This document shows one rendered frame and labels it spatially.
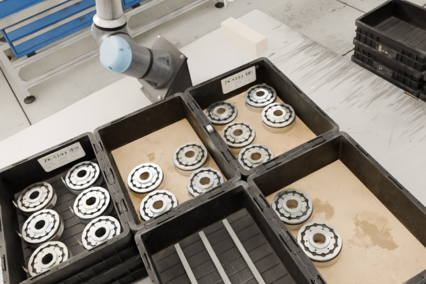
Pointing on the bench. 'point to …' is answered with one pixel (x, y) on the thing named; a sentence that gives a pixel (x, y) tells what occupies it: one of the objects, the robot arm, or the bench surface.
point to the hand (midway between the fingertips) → (239, 0)
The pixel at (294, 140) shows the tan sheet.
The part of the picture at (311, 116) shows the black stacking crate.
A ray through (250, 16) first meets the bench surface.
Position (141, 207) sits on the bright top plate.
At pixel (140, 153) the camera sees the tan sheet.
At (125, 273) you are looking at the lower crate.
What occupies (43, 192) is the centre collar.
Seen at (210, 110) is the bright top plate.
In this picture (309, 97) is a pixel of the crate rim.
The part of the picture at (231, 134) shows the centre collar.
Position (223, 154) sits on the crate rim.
